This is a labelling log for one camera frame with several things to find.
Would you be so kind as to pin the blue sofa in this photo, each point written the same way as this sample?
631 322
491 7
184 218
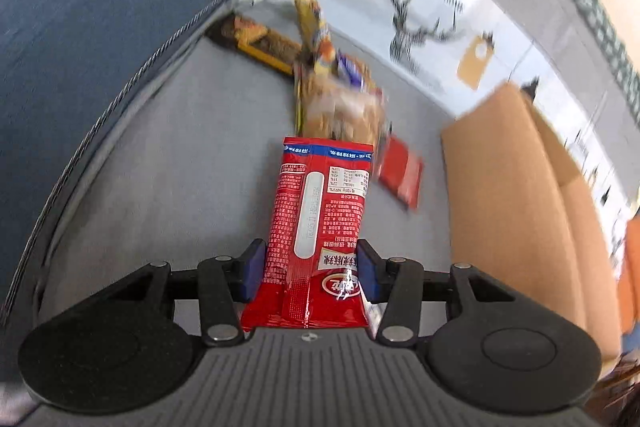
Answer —
100 7

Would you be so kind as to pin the grey deer-print cloth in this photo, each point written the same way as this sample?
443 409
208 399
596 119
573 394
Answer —
425 7

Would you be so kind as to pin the yellow snack packet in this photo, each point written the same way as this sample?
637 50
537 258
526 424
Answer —
310 22

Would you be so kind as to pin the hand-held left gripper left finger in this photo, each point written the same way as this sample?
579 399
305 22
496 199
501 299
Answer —
255 269

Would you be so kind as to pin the dark yellow-edged snack packet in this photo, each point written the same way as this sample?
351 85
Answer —
260 44

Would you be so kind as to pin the cardboard box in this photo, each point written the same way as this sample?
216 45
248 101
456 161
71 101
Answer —
500 187

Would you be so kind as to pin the small red snack packet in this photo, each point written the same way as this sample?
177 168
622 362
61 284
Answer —
400 169

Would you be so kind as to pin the green checked cloth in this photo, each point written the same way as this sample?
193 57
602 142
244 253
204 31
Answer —
590 7

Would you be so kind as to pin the purple snack packet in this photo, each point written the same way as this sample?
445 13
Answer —
350 69

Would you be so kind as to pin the orange cushion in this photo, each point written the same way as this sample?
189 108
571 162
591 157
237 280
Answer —
631 267

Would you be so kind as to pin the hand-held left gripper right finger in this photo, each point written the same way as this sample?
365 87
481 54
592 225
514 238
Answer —
369 274

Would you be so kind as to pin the brown biscuit packet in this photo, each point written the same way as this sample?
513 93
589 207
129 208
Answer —
345 112

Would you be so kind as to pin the large red snack packet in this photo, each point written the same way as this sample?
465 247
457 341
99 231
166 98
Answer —
300 207

